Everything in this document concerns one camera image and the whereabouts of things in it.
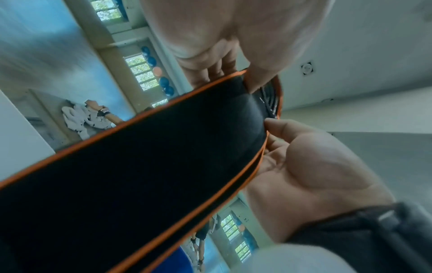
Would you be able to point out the row of exercise balls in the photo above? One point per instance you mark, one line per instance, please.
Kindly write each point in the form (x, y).
(165, 82)

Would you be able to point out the person's left hand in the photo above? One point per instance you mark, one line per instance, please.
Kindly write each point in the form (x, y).
(310, 173)

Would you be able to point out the person's right hand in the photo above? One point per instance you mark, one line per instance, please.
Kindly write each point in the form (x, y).
(236, 26)

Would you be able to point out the white towel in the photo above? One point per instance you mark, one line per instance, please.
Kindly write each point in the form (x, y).
(84, 120)

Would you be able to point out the black wristband with white markers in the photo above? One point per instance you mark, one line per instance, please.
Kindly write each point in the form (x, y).
(371, 240)

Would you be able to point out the white square ceiling fixture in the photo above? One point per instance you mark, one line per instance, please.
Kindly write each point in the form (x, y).
(307, 68)

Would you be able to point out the barred window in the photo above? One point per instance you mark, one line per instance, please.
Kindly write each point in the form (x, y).
(108, 12)
(160, 103)
(141, 72)

